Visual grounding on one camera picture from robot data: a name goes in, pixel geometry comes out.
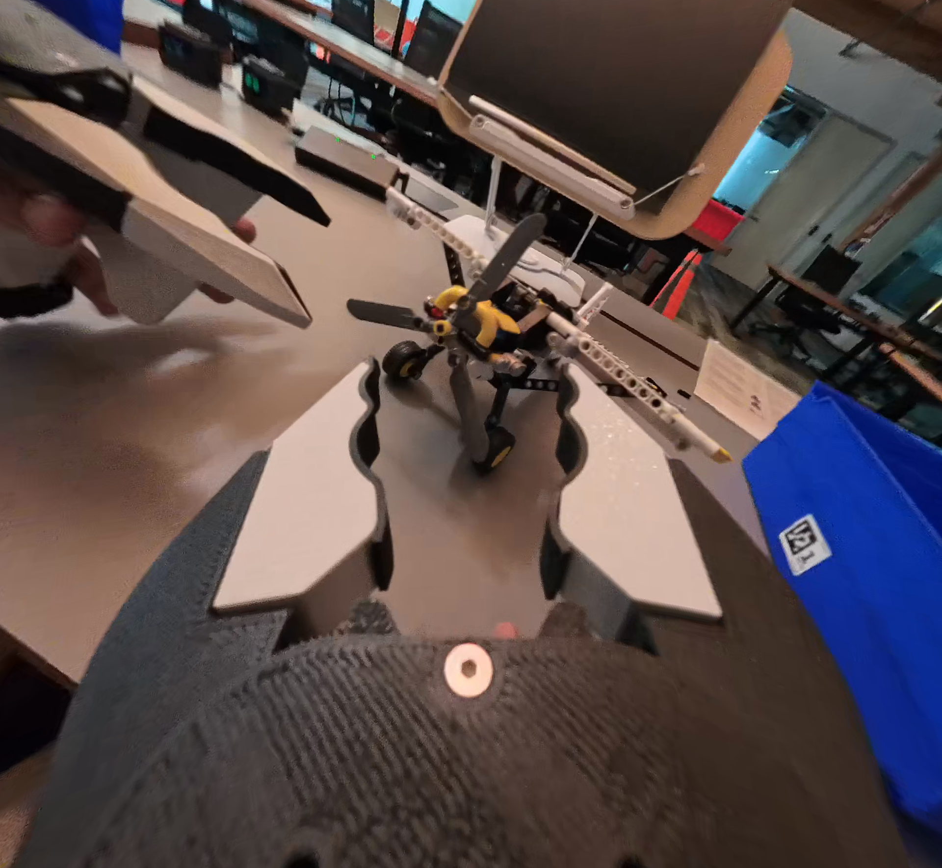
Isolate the black office chair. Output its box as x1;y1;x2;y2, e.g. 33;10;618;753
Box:
751;244;862;361

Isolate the printed paper sheet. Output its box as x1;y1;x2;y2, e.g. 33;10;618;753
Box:
694;338;803;442

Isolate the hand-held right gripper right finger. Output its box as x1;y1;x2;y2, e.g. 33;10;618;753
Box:
541;360;724;647

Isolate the yellow white lego airplane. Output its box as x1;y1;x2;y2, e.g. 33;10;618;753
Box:
346;186;734;475

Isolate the red storage bin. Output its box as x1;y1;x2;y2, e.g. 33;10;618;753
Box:
688;199;746;240

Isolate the orange traffic cone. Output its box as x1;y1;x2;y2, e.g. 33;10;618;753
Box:
651;250;704;321

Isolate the black flat power box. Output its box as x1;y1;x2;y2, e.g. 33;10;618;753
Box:
294;125;402;196

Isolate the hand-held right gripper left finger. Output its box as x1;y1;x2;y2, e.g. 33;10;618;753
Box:
212;357;394;615

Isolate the black slim device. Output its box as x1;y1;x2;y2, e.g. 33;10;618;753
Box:
401;173;461;216

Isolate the wooden office desk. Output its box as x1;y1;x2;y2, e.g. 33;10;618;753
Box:
729;261;942;406

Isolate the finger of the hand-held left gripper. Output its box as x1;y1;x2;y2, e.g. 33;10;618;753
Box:
0;98;314;330
120;76;334;228

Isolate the black portable power station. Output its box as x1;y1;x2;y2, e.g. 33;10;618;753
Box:
158;22;223;88
241;55;299;120

